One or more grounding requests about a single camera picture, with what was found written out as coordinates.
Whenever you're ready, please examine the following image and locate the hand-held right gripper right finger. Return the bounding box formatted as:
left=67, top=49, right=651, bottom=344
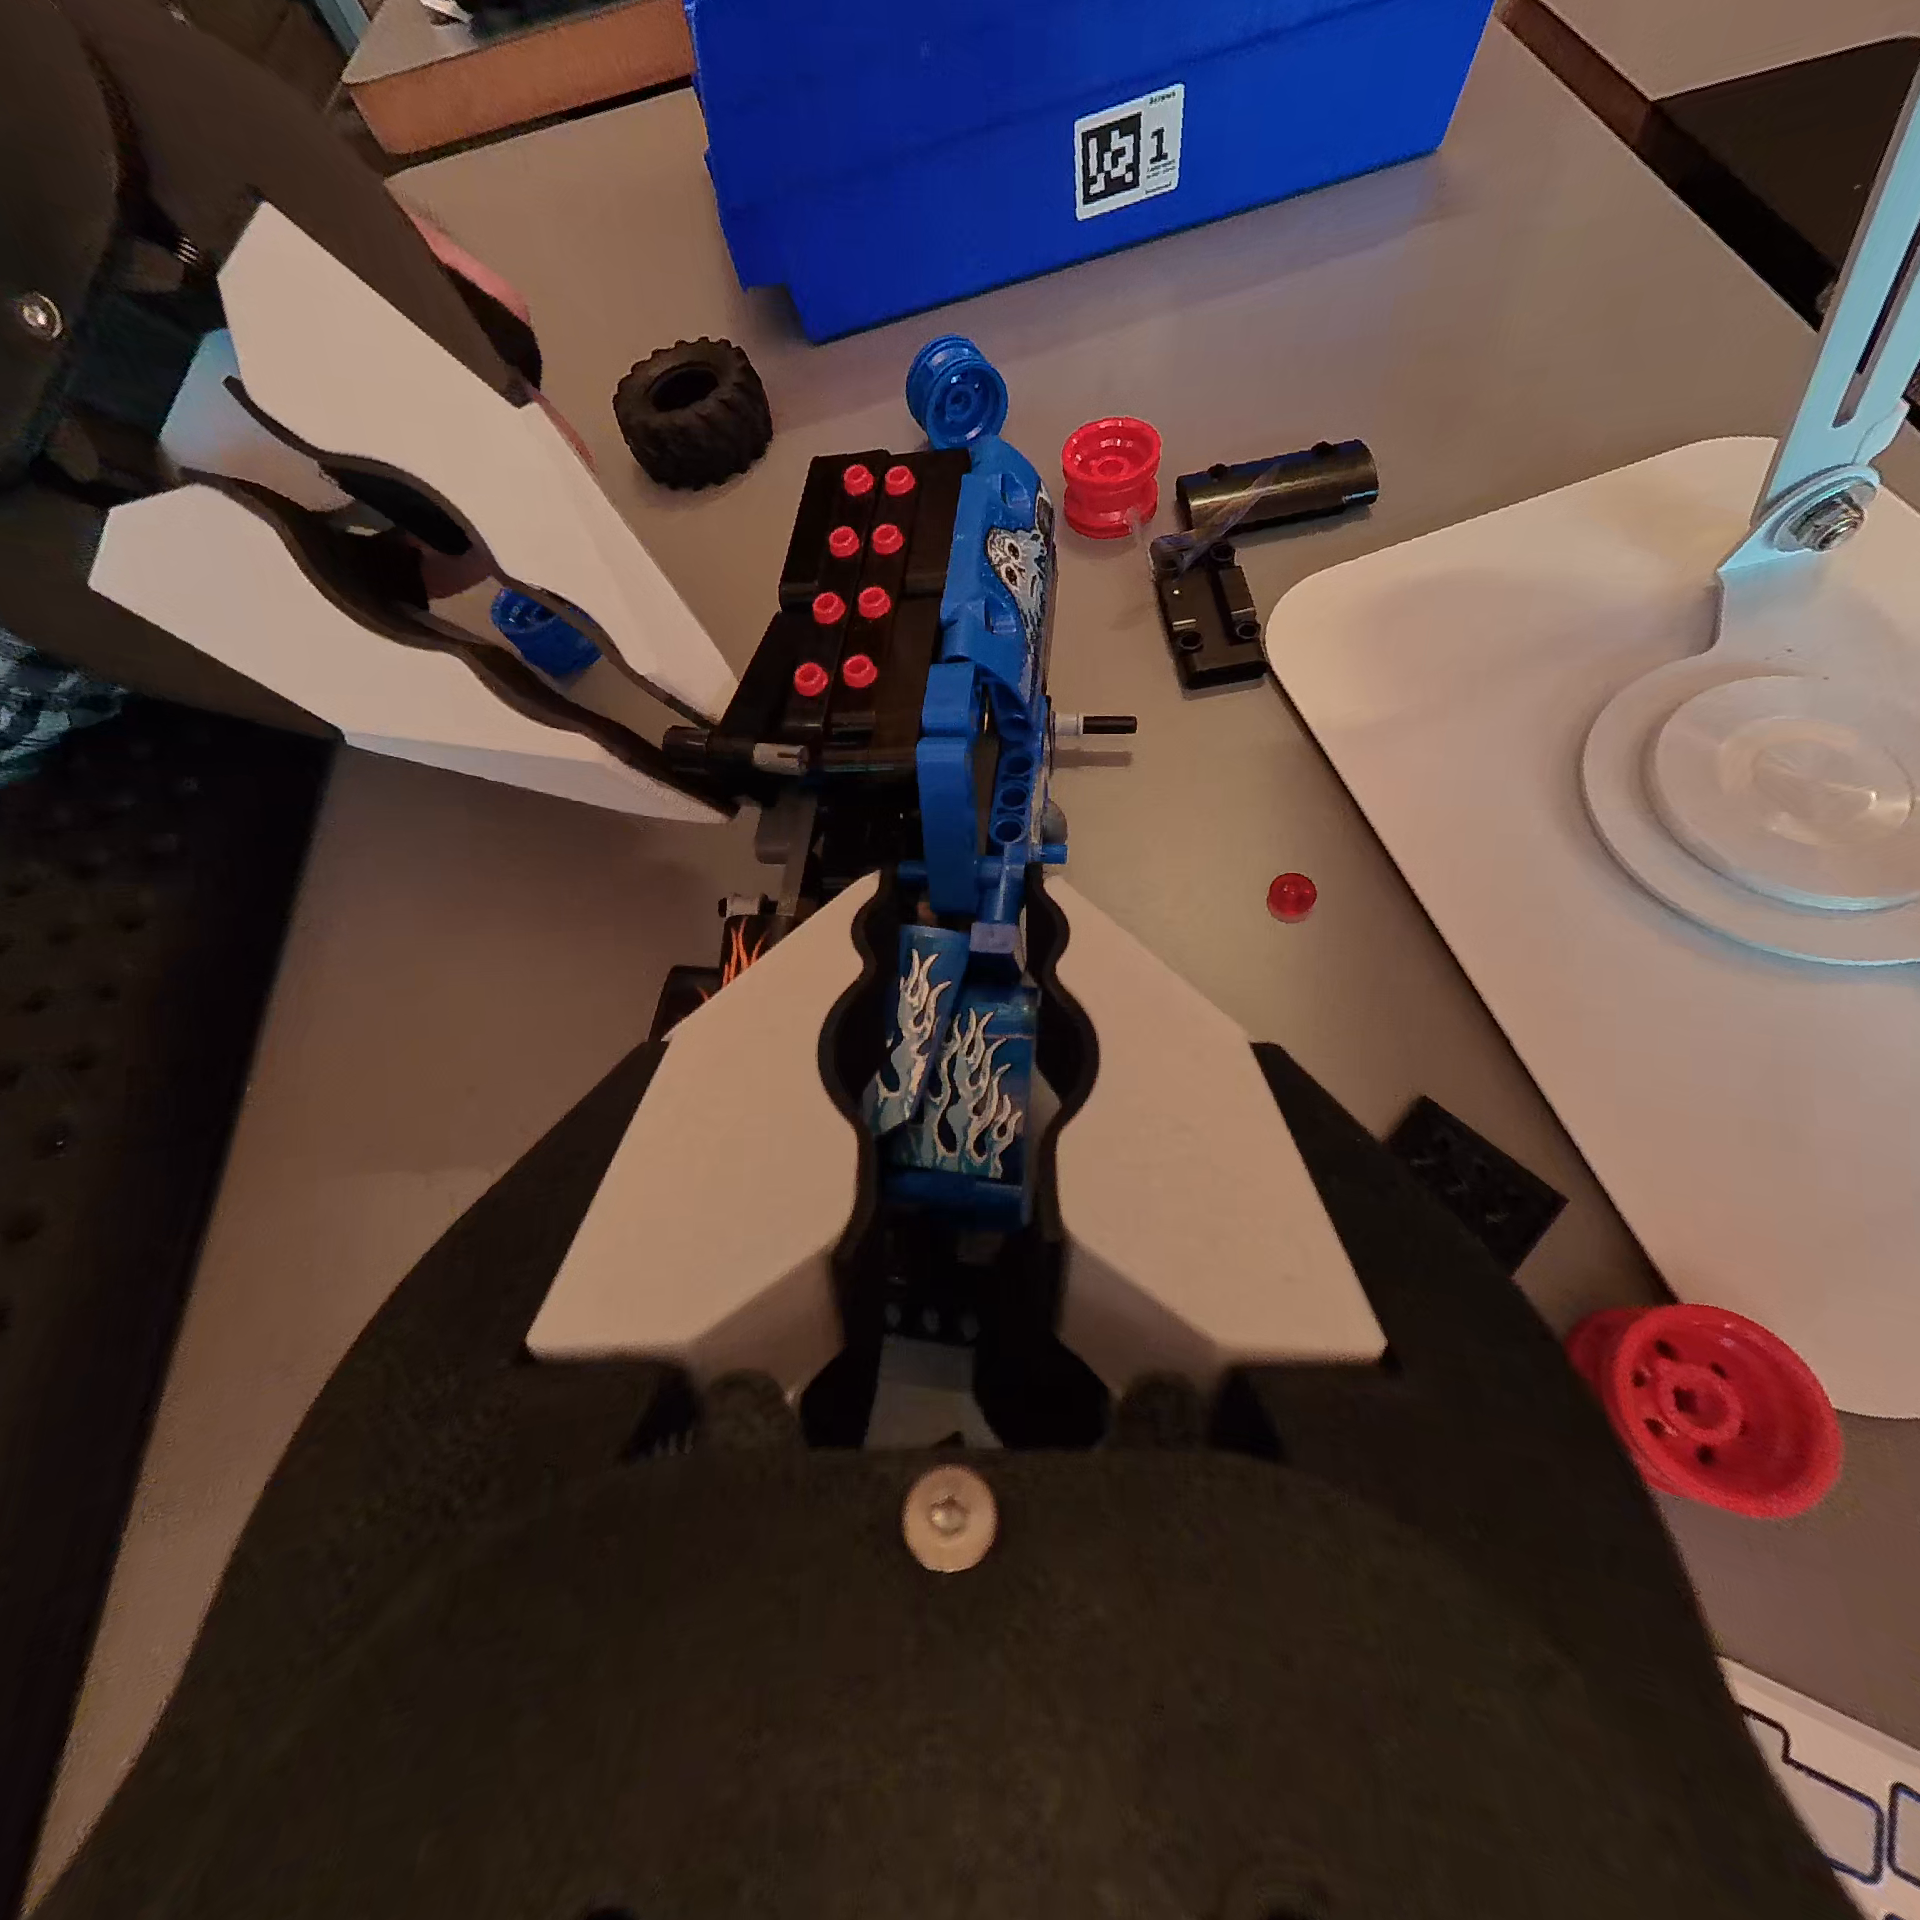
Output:
left=1031, top=873, right=1392, bottom=1448

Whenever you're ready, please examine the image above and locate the person's left hand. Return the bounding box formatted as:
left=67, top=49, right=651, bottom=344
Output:
left=415, top=209, right=598, bottom=465

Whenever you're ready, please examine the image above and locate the small red hub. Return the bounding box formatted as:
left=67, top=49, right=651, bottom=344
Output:
left=1059, top=416, right=1163, bottom=540

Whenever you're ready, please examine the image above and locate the person's left forearm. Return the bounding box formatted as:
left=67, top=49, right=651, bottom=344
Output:
left=0, top=626, right=127, bottom=782

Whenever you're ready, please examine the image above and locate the black rubber tire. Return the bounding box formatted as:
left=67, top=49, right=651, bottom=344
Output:
left=613, top=335, right=776, bottom=492

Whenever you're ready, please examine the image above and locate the white wooden book stand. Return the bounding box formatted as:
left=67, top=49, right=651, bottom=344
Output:
left=1263, top=58, right=1920, bottom=1418

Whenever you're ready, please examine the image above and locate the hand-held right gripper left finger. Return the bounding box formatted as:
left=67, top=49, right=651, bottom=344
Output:
left=525, top=871, right=904, bottom=1448

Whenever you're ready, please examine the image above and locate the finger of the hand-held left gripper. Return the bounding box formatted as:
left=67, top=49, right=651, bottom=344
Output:
left=158, top=198, right=740, bottom=728
left=86, top=471, right=740, bottom=826

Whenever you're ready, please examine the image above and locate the dark grey axle pin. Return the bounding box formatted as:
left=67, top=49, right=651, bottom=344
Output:
left=662, top=721, right=811, bottom=776

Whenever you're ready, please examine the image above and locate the blue plastic bin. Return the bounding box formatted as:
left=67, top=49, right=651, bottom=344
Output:
left=680, top=0, right=1496, bottom=348

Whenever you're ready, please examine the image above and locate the background wooden table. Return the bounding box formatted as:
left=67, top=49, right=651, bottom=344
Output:
left=343, top=0, right=699, bottom=156

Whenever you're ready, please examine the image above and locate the brick-built toy truck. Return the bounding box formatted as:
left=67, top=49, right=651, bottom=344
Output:
left=661, top=441, right=1142, bottom=1336

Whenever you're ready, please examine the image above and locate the black bracket brick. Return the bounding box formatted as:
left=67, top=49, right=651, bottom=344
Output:
left=1150, top=536, right=1271, bottom=692

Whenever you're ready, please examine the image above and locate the blue wheel hub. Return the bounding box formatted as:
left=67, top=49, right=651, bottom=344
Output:
left=491, top=588, right=602, bottom=676
left=903, top=333, right=1010, bottom=448

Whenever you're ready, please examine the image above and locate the red wheel hub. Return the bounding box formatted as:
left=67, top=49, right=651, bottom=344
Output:
left=1568, top=1303, right=1845, bottom=1519

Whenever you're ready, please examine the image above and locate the dark perforated panel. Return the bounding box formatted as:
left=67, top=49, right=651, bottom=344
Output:
left=0, top=704, right=338, bottom=1817

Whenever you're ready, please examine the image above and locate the black studded plate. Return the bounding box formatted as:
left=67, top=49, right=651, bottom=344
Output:
left=1387, top=1094, right=1568, bottom=1278

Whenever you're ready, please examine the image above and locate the black cylindrical piece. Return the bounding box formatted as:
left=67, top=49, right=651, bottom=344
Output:
left=1174, top=439, right=1382, bottom=530

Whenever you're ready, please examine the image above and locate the sticker sheet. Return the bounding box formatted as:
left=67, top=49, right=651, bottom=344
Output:
left=1717, top=1656, right=1920, bottom=1920

